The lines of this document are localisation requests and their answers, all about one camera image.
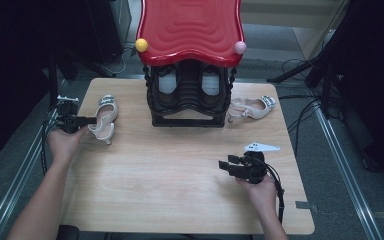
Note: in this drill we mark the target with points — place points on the white heeled shoe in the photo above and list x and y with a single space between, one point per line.
108 108
256 111

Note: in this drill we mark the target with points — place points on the grey metal table bracket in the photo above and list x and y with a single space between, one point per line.
305 205

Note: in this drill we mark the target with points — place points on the person's left hand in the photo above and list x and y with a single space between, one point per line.
65 143

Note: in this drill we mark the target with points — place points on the black leather shoe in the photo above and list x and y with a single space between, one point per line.
168 83
210 83

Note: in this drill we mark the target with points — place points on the person's right hand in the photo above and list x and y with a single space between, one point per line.
260 193

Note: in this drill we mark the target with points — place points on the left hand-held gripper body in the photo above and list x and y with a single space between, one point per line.
68 116

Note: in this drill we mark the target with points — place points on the black stand post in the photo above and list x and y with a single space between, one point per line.
52 83

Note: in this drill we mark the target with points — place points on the dark curtain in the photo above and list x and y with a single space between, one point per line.
380 83
6 66

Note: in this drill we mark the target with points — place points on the black tripod stand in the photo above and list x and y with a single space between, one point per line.
323 66

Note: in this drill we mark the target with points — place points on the red and black shoe rack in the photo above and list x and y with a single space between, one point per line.
190 26

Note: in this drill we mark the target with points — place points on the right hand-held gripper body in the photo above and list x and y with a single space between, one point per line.
253 166

